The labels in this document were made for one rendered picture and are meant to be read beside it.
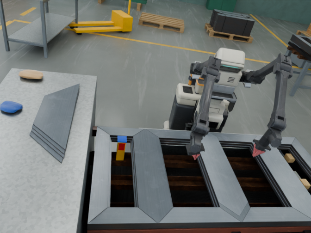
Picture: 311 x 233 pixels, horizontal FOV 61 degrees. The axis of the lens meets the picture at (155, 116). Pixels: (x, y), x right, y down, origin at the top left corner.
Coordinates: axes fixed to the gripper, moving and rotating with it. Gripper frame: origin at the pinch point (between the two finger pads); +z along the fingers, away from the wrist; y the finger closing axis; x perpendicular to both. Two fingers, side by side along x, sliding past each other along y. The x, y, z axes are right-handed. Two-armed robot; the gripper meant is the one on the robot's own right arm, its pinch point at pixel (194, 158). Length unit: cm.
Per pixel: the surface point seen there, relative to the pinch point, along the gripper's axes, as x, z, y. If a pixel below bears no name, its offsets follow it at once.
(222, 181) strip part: -10.6, 11.5, 14.8
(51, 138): -4, -31, -76
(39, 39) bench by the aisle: 343, 32, -189
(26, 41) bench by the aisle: 330, 28, -206
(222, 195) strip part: -20.8, 10.6, 11.5
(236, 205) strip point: -27.7, 12.0, 17.5
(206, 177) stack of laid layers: -5.7, 11.8, 6.1
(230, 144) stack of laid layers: 27.1, 19.3, 33.4
